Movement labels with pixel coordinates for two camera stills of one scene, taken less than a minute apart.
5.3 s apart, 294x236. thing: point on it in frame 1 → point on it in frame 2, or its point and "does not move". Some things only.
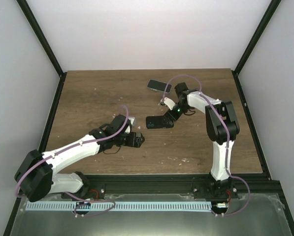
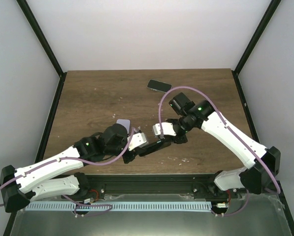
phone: x=157 y=85 does not move
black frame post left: x=46 y=42 does not move
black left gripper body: x=119 y=141 → x=127 y=159
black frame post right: x=274 y=5 does not move
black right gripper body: x=176 y=116 → x=183 y=139
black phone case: x=157 y=122 → x=144 y=150
